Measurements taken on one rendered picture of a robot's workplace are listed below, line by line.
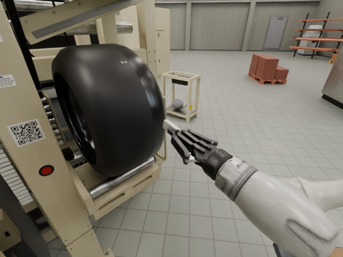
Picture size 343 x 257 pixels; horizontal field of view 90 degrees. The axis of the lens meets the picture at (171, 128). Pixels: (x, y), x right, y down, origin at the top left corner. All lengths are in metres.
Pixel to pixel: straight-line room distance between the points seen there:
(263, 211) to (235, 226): 1.45
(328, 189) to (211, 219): 1.36
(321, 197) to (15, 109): 0.82
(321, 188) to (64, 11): 1.15
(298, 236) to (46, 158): 0.72
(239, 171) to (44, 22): 0.98
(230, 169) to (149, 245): 1.35
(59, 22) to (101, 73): 0.51
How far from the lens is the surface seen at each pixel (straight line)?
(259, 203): 0.38
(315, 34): 14.23
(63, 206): 0.91
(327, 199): 0.54
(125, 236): 1.74
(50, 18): 1.06
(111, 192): 0.87
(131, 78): 0.62
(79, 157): 1.04
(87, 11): 1.11
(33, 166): 0.76
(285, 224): 0.38
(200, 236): 1.71
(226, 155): 0.42
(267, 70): 6.07
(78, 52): 0.68
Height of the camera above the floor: 1.50
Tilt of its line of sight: 30 degrees down
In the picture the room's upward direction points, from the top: straight up
